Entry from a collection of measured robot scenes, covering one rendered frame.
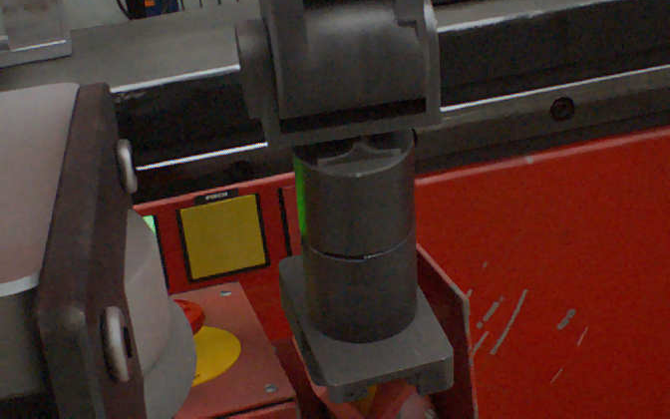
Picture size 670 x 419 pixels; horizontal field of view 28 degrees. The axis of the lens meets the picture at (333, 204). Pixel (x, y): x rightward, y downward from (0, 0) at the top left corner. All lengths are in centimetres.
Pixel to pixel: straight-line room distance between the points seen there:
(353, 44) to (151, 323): 37
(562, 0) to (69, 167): 81
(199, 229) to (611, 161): 36
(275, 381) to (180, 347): 47
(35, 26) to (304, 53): 48
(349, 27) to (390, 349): 18
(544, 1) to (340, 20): 44
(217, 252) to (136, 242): 58
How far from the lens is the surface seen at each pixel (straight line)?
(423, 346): 66
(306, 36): 57
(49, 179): 21
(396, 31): 57
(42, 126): 24
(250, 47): 58
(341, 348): 66
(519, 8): 98
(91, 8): 520
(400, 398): 73
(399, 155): 61
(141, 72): 94
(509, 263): 102
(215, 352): 73
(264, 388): 68
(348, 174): 60
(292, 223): 80
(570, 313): 106
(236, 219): 80
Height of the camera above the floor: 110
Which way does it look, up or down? 21 degrees down
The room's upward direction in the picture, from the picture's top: 8 degrees counter-clockwise
